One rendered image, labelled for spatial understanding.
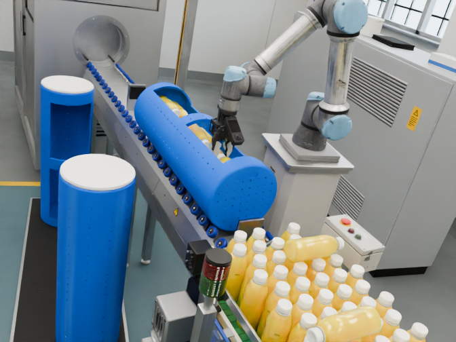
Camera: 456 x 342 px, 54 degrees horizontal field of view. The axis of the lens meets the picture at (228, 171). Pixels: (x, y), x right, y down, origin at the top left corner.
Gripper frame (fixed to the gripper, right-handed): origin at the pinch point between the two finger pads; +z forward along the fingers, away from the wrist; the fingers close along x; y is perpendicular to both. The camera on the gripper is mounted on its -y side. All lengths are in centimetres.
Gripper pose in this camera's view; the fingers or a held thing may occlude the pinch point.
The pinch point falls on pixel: (220, 159)
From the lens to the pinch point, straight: 173.0
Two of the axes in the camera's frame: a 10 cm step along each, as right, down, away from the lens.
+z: -1.9, 8.7, 4.5
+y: -4.5, -4.9, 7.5
